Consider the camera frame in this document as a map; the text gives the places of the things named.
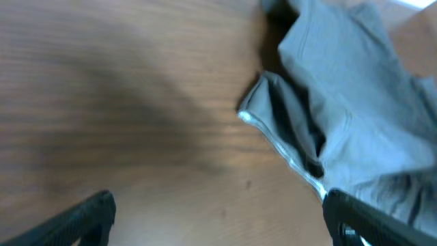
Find grey shorts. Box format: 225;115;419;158
238;0;436;236

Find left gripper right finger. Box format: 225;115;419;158
322;189;436;246

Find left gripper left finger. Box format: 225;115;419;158
2;190;116;246

